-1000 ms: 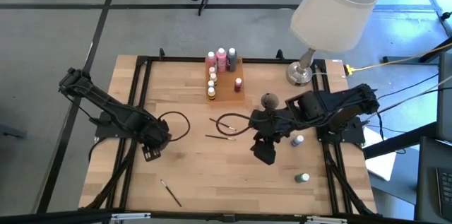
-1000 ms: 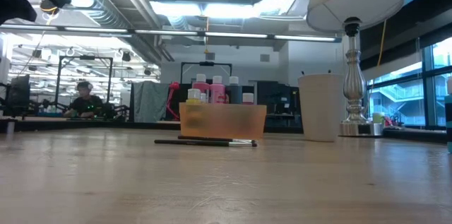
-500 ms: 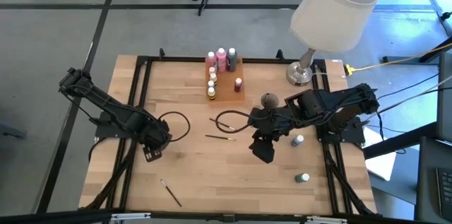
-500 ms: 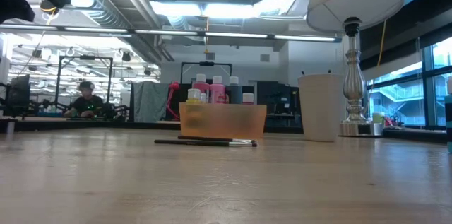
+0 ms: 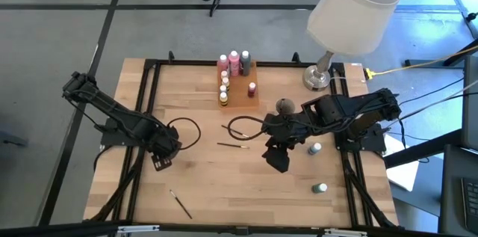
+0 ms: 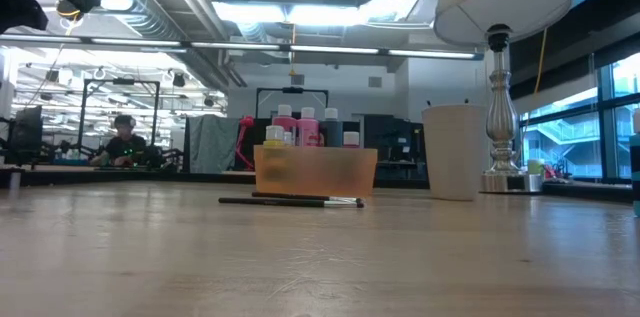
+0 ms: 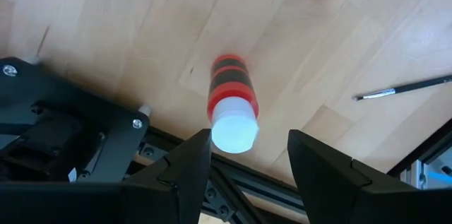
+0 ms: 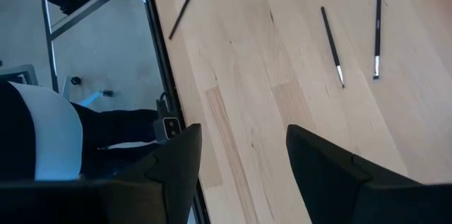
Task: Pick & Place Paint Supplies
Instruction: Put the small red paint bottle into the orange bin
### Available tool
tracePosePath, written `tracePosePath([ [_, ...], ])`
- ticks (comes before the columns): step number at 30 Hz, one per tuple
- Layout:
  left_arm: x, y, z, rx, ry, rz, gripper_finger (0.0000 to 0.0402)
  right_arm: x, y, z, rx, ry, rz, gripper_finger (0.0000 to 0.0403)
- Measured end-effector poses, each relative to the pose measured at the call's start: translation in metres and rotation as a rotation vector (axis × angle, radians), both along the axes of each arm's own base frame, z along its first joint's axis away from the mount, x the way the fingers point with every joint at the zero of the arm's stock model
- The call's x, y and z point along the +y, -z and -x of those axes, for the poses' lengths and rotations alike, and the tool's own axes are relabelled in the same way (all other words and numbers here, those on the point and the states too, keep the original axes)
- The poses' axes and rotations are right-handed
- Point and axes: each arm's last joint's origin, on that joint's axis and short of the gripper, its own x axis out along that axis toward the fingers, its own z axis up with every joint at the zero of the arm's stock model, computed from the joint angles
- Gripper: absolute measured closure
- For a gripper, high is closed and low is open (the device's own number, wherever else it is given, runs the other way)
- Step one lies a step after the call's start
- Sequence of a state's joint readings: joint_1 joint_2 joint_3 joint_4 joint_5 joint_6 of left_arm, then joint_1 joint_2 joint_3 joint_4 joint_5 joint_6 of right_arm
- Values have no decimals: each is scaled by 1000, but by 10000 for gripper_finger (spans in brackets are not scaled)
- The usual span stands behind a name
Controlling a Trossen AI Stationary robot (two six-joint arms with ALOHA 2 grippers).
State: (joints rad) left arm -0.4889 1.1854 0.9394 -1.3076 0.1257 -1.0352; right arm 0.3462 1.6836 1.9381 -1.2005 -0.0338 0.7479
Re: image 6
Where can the dark grey large paint bottle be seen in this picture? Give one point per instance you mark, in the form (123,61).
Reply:
(332,124)

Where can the magenta small paint bottle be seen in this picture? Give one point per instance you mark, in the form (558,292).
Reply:
(351,139)

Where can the orange translucent plastic bin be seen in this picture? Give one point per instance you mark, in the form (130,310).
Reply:
(315,172)

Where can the coral large paint bottle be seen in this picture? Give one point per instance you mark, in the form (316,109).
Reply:
(286,118)

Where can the pale yellow small paint bottle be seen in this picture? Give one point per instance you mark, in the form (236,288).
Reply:
(274,134)

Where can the white paper cup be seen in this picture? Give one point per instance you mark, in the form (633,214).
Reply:
(455,157)

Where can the black background screen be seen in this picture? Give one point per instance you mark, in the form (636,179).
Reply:
(262,132)

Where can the black equipment rack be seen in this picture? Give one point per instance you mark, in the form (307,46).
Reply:
(395,147)

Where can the grey hanging cloth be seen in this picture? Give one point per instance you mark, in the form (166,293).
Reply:
(212,142)

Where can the black hanging spotlight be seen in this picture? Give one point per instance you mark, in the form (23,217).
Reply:
(178,79)
(209,102)

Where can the bright ceiling light panel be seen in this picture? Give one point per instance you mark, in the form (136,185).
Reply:
(320,14)

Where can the long ceiling light strip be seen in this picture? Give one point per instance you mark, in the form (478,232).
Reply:
(235,46)

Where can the person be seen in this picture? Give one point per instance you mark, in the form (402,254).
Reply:
(125,146)

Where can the small green object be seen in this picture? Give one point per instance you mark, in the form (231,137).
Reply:
(536,166)

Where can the small red object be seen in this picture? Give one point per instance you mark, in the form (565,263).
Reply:
(551,171)

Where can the dark background monitor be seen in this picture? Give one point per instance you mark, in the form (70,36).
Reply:
(27,132)

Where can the black gantry frame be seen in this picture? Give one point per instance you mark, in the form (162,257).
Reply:
(122,81)
(292,90)

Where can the silver ceiling duct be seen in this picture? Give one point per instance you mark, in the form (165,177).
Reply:
(145,22)

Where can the small grey post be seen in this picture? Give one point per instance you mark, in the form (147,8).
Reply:
(15,181)

